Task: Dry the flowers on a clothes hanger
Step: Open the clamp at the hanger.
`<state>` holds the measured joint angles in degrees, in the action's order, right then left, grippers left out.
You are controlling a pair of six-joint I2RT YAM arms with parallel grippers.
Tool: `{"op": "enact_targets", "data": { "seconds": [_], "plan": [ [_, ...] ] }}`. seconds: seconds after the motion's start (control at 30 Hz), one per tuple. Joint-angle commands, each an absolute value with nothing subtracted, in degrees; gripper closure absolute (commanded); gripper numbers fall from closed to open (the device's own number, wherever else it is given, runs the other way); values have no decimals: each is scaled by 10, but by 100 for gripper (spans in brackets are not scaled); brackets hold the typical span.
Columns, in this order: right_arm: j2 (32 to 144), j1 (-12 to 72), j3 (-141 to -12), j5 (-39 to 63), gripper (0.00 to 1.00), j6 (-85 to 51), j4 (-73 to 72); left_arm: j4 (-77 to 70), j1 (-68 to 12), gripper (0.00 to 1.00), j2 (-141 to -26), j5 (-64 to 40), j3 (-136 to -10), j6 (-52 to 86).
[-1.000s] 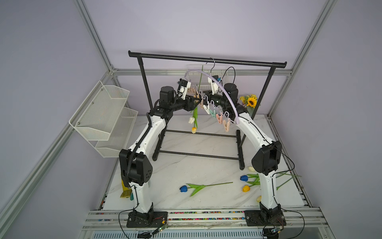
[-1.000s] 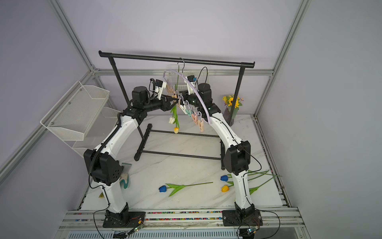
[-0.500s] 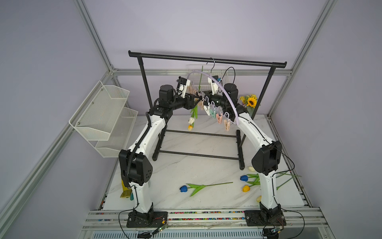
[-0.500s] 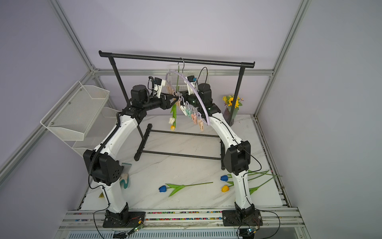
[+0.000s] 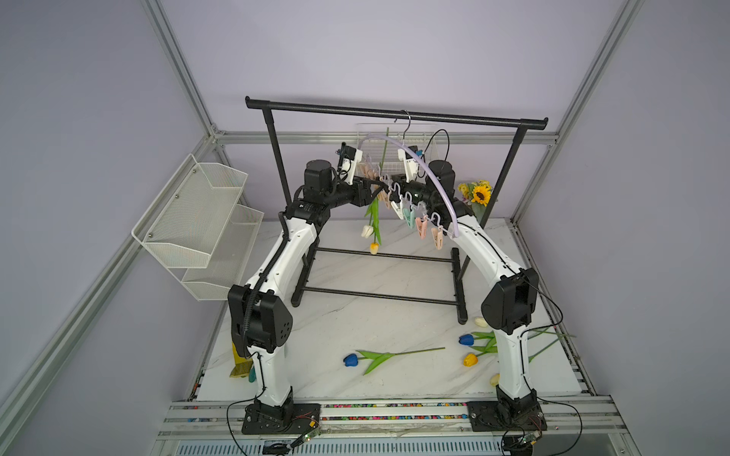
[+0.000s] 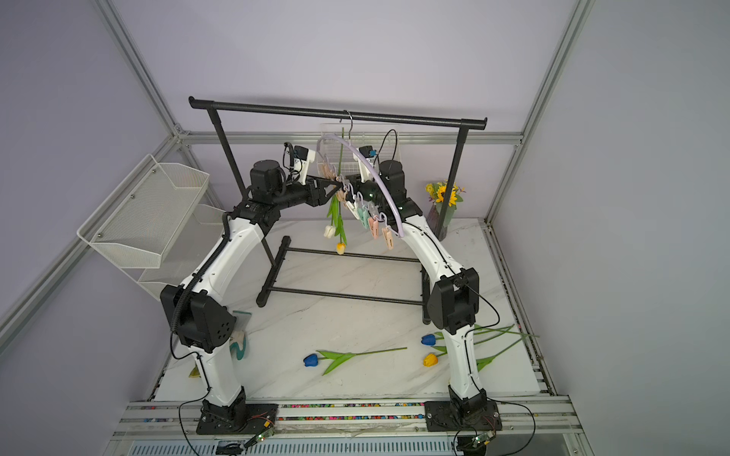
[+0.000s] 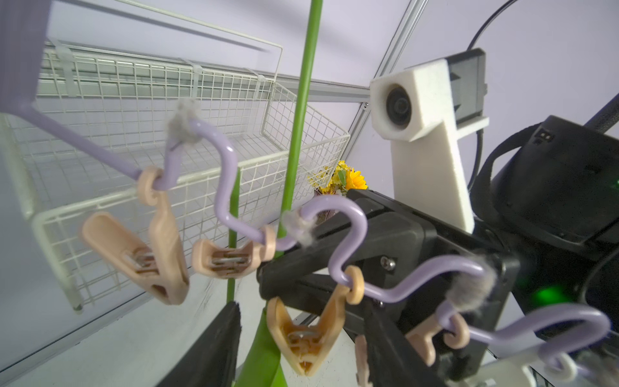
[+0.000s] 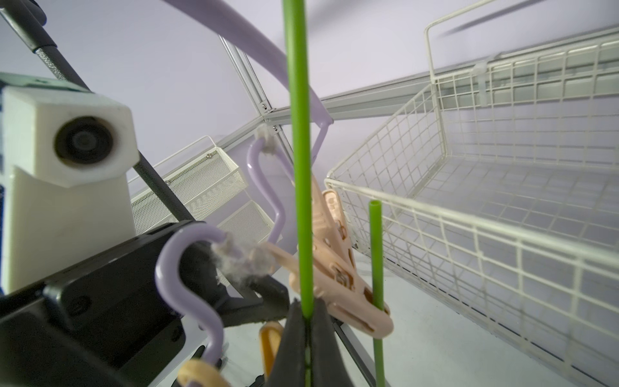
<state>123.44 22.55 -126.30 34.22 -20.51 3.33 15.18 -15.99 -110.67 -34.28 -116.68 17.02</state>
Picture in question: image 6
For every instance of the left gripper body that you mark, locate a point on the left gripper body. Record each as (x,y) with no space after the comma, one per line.
(296,195)

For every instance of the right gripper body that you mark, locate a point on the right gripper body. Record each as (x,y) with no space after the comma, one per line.
(373,193)

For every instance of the white tulip group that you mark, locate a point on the white tulip group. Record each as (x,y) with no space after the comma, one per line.
(333,228)

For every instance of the yellow tulip group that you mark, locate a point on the yellow tulip group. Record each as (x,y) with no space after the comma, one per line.
(433,359)
(339,234)

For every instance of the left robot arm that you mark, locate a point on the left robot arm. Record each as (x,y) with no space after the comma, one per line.
(194,308)

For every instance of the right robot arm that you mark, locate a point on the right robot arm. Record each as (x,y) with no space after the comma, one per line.
(452,302)

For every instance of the black clothes rack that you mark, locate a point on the black clothes rack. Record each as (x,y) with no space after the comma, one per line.
(214,110)

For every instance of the sunflower bouquet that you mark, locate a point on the sunflower bouquet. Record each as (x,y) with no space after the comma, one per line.
(437,193)

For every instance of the blue tulip right group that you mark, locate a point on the blue tulip right group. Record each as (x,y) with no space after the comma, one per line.
(431,340)

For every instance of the blue tulip group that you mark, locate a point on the blue tulip group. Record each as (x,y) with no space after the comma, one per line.
(431,340)
(336,359)

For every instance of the white mesh two-tier shelf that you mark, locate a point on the white mesh two-tier shelf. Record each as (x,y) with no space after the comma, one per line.
(155,227)

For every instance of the blue tulip left group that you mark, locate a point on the blue tulip left group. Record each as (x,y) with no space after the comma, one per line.
(336,359)

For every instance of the teal green glove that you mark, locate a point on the teal green glove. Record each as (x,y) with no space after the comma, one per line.
(238,338)

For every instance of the pale yellow tulip right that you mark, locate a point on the pale yellow tulip right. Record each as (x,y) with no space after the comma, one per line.
(498,343)

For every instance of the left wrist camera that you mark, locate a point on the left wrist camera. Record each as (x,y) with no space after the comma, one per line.
(300,159)

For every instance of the white wire wall basket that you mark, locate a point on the white wire wall basket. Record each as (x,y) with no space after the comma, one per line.
(378,143)

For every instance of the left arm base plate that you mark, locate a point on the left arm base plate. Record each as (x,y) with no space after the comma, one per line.
(236,420)

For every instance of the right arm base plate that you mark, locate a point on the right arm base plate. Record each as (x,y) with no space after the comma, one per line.
(446,416)

